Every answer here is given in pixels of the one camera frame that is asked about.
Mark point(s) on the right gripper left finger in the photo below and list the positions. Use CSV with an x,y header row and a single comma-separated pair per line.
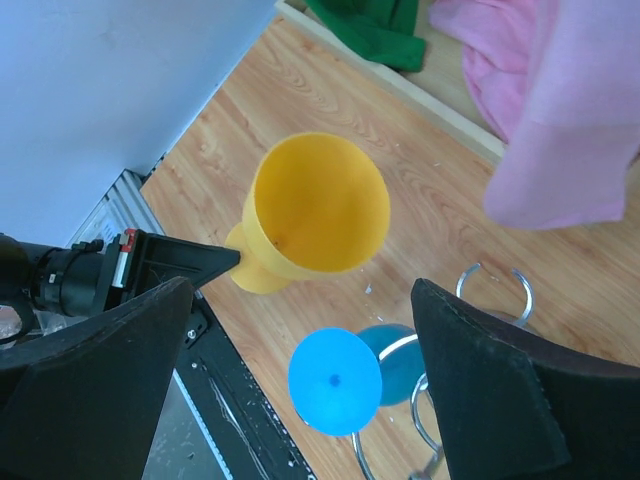
x,y
84,402

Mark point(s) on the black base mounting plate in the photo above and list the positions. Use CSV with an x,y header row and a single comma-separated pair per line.
x,y
240,426

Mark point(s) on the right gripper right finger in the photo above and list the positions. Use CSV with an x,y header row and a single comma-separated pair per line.
x,y
512,405

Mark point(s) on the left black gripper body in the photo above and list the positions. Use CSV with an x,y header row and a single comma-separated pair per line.
x,y
86,279

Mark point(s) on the wooden clothes rack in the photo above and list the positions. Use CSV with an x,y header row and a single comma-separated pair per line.
x,y
438,92

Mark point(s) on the pink t-shirt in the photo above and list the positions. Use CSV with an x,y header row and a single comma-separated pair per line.
x,y
559,82

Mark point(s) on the blue plastic wine glass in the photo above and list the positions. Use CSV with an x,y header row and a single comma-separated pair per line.
x,y
338,380

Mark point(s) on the green vest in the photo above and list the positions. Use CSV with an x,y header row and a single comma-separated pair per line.
x,y
379,31

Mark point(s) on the orange plastic wine glass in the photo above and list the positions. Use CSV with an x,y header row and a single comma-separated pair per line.
x,y
318,206

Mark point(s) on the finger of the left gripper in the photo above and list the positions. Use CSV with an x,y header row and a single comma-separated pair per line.
x,y
158,258

